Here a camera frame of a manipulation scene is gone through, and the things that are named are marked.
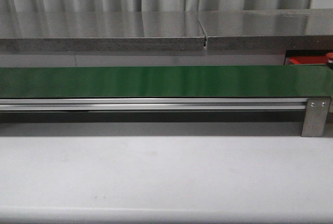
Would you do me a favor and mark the red mushroom push button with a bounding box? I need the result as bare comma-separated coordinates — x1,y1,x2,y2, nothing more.
326,52,333,69

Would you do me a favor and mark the red plastic bin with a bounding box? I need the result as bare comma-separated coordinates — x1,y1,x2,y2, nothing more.
288,56,327,65

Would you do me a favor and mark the green conveyor belt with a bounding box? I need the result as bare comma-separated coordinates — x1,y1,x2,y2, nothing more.
1,65,332,98

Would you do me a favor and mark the right steel counter top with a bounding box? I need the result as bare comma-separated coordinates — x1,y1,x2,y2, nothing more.
198,9,332,51

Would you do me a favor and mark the steel counter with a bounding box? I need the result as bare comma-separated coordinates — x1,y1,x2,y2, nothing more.
1,12,205,52
198,9,332,51

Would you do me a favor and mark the left steel counter top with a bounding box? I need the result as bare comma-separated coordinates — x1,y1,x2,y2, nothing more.
1,12,205,52

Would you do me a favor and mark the steel conveyor support bracket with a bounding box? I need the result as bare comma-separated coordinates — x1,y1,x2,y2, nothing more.
301,98,331,137

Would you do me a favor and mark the aluminium conveyor side rail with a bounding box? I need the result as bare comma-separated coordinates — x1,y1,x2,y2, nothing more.
1,98,308,111

